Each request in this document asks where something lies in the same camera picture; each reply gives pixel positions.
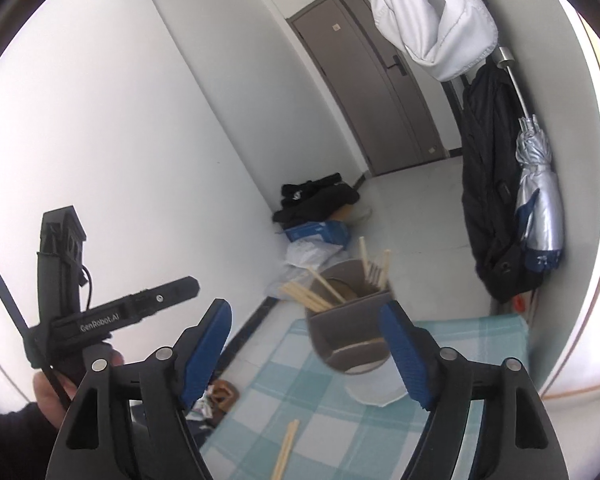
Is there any crumpled white wrapper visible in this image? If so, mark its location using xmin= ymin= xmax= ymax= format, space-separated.
xmin=187 ymin=387 xmax=216 ymax=421

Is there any brown slipper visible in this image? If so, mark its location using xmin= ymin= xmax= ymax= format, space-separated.
xmin=207 ymin=380 xmax=241 ymax=413

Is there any white plastic parcel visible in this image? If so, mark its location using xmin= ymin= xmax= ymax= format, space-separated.
xmin=285 ymin=240 xmax=331 ymax=268

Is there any wooden chopstick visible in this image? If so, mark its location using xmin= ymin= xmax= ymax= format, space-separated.
xmin=277 ymin=419 xmax=300 ymax=480
xmin=271 ymin=420 xmax=295 ymax=480
xmin=358 ymin=236 xmax=372 ymax=286

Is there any person's left hand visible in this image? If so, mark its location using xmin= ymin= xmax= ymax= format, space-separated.
xmin=32 ymin=371 xmax=72 ymax=431

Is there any bunch of wooden chopsticks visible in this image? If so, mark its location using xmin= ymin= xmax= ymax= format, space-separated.
xmin=279 ymin=267 xmax=348 ymax=313

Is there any teal checkered tablecloth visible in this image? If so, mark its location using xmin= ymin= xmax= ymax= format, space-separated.
xmin=200 ymin=312 xmax=531 ymax=480

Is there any person's left forearm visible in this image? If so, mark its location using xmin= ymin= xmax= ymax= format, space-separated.
xmin=0 ymin=402 xmax=61 ymax=480

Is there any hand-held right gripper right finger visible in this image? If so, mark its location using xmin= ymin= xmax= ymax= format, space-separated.
xmin=379 ymin=300 xmax=571 ymax=480

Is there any white shoulder bag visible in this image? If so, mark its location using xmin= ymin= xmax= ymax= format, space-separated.
xmin=364 ymin=0 xmax=499 ymax=82

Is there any silver folded umbrella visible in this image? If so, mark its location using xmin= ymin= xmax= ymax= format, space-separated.
xmin=495 ymin=46 xmax=565 ymax=273

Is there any white utensil holder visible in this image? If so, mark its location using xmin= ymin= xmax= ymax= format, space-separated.
xmin=304 ymin=258 xmax=407 ymax=408

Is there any black cable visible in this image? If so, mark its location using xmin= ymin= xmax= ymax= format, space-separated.
xmin=0 ymin=242 xmax=31 ymax=332

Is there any black clothes heap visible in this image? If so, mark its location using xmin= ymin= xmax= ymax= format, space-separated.
xmin=272 ymin=172 xmax=361 ymax=228

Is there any grey entrance door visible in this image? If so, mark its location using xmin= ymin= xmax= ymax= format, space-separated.
xmin=287 ymin=0 xmax=448 ymax=177

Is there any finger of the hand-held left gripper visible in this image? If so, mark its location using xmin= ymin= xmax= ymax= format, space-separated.
xmin=87 ymin=276 xmax=201 ymax=320

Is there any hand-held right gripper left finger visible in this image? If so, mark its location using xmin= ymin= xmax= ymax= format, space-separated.
xmin=45 ymin=298 xmax=233 ymax=480

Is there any grey plastic parcel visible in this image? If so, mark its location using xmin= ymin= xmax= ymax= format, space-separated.
xmin=265 ymin=260 xmax=313 ymax=298

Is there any blue cardboard box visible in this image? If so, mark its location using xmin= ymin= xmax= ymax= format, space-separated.
xmin=282 ymin=205 xmax=353 ymax=246

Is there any black backpack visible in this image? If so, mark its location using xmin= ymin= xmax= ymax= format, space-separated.
xmin=461 ymin=62 xmax=541 ymax=303

